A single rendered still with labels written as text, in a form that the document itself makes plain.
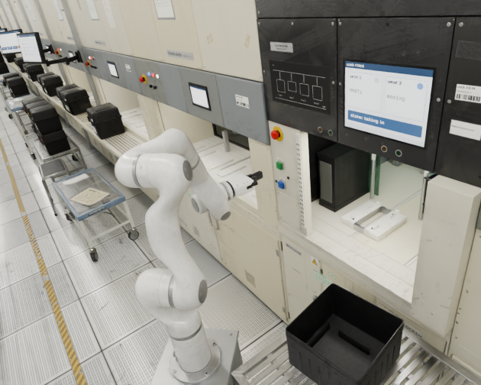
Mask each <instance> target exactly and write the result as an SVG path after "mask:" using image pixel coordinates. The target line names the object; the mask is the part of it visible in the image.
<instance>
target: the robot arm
mask: <svg viewBox="0 0 481 385"><path fill-rule="evenodd" d="M115 175H116V178H117V180H118V181H119V182H120V183H121V184H123V185H124V186H127V187H131V188H156V189H158V190H159V192H160V197H159V199H158V200H157V201H156V202H155V203H154V204H153V205H152V206H151V207H150V208H149V209H148V211H147V213H146V215H145V225H146V230H147V237H148V240H149V243H150V247H151V249H152V251H153V252H154V254H155V255H156V256H157V257H158V258H159V259H160V260H161V261H162V262H163V263H164V264H165V265H166V266H167V267H168V268H169V269H164V268H151V269H148V270H145V271H144V272H142V273H141V274H140V276H139V277H138V278H137V281H136V284H135V293H136V297H137V300H138V302H139V303H140V304H141V305H142V307H143V308H144V309H145V310H146V311H147V312H149V313H150V314H151V315H152V316H153V317H154V318H156V319H157V320H159V321H160V322H162V323H163V324H164V325H165V326H166V329H167V331H168V334H169V338H170V340H171V342H172V345H173V348H174V350H173V353H172V355H171V358H170V362H169V366H170V370H171V372H172V374H173V376H174V377H175V378H176V379H177V380H178V381H180V382H182V383H187V384H194V383H200V382H202V381H204V380H207V379H208V378H209V377H210V376H211V375H212V374H213V373H214V372H215V371H216V370H217V369H218V366H219V364H220V361H221V352H220V348H219V347H218V344H217V343H216V342H215V341H214V340H213V339H211V338H209V337H206V334H205V330H204V326H203V324H202V319H201V316H200V313H199V311H198V309H197V308H198V307H200V306H201V305H202V304H203V302H204V301H205V299H206V298H207V293H208V286H207V282H206V279H205V276H204V275H203V273H202V271H201V270H200V268H199V266H198V265H197V264H196V262H195V261H194V260H193V259H192V257H191V256H190V254H189V252H188V251H187V249H186V246H185V245H184V242H183V239H182V235H181V230H180V224H179V204H180V202H181V200H182V198H183V196H184V195H185V194H186V192H187V191H188V189H189V187H190V188H191V189H192V191H193V192H194V193H195V194H194V195H192V196H191V203H192V206H193V208H194V210H195V211H196V212H197V213H198V214H200V215H201V214H203V213H205V212H210V213H211V214H212V215H213V216H214V218H216V219H217V220H219V221H224V220H226V219H228V218H229V217H230V215H231V206H230V204H229V202H228V201H230V200H232V199H233V197H237V196H242V195H244V194H246V193H249V192H251V191H253V190H255V188H254V187H253V186H256V185H258V182H257V180H260V179H262V178H263V172H262V171H257V172H255V173H253V174H249V175H243V174H242V173H241V174H238V175H236V176H233V177H231V178H230V179H229V180H226V181H221V182H220V183H216V182H215V181H214V180H213V179H212V177H211V176H210V174H209V173H208V171H207V170H206V168H205V165H204V164H203V162H202V160H201V158H200V157H199V155H198V153H197V152H196V150H195V148H194V146H193V145H192V142H191V141H190V140H189V138H188V136H187V135H186V134H185V133H184V132H183V131H181V130H179V129H177V128H171V129H168V130H166V131H164V132H163V133H162V134H161V135H160V136H158V137H156V138H154V139H153V140H151V141H148V142H145V143H143V144H139V145H137V146H136V147H133V148H131V149H130V150H128V151H127V152H125V153H124V154H123V155H122V156H121V157H120V158H119V159H118V161H117V163H116V164H115Z"/></svg>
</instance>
